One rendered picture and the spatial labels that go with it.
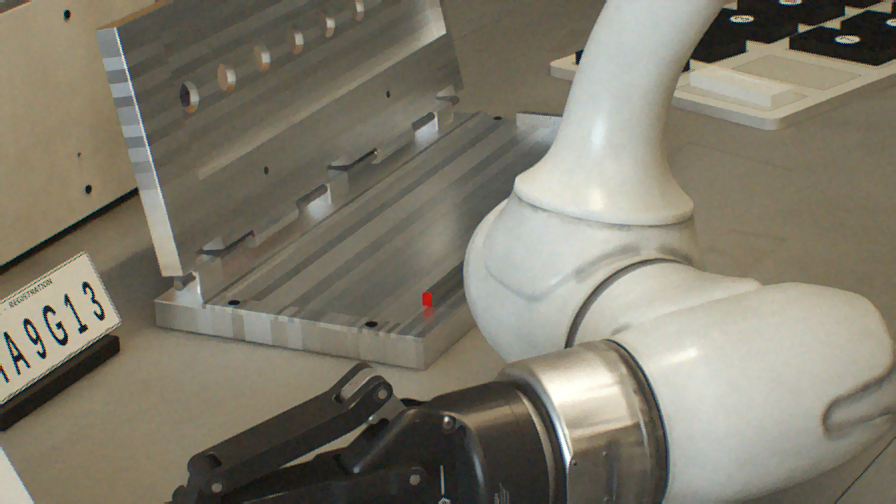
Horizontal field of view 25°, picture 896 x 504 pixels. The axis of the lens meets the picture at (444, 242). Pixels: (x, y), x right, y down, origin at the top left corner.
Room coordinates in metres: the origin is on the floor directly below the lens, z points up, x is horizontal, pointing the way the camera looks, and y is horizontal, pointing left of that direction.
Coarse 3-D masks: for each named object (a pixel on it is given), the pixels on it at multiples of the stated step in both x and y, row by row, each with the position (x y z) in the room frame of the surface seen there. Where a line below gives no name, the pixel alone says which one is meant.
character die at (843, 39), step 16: (816, 32) 1.84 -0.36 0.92; (832, 32) 1.84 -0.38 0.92; (848, 32) 1.83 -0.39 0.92; (800, 48) 1.82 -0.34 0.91; (816, 48) 1.81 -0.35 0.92; (832, 48) 1.79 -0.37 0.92; (848, 48) 1.78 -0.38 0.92; (864, 48) 1.78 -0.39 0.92; (880, 48) 1.78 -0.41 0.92; (880, 64) 1.76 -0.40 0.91
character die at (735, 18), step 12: (720, 12) 1.93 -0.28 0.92; (732, 12) 1.93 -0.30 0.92; (744, 12) 1.92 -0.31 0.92; (720, 24) 1.89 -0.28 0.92; (732, 24) 1.88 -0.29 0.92; (744, 24) 1.88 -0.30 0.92; (756, 24) 1.88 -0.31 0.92; (768, 24) 1.88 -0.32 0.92; (780, 24) 1.87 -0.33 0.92; (792, 24) 1.87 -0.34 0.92; (732, 36) 1.88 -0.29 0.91; (744, 36) 1.87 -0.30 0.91; (756, 36) 1.86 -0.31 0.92; (768, 36) 1.85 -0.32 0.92; (780, 36) 1.86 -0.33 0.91
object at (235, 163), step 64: (192, 0) 1.36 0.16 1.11; (256, 0) 1.44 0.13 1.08; (320, 0) 1.52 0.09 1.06; (128, 64) 1.28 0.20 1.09; (192, 64) 1.36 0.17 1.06; (320, 64) 1.49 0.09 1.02; (384, 64) 1.57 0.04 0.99; (448, 64) 1.64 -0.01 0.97; (128, 128) 1.28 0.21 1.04; (192, 128) 1.34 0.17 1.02; (256, 128) 1.40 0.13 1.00; (320, 128) 1.45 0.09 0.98; (384, 128) 1.53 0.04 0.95; (192, 192) 1.30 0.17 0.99; (256, 192) 1.36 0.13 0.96; (192, 256) 1.28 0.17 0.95
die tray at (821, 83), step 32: (800, 32) 1.88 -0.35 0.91; (576, 64) 1.81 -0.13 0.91; (704, 64) 1.79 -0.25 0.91; (736, 64) 1.79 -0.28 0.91; (768, 64) 1.78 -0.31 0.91; (800, 64) 1.78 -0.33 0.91; (832, 64) 1.77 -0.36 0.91; (864, 64) 1.77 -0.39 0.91; (704, 96) 1.70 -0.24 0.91; (800, 96) 1.68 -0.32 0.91; (832, 96) 1.68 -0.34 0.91; (768, 128) 1.63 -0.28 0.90
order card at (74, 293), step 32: (32, 288) 1.21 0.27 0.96; (64, 288) 1.23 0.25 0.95; (96, 288) 1.26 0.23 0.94; (0, 320) 1.18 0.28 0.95; (32, 320) 1.20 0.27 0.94; (64, 320) 1.22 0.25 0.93; (96, 320) 1.24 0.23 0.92; (0, 352) 1.16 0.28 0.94; (32, 352) 1.18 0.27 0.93; (64, 352) 1.20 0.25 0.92; (0, 384) 1.15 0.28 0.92
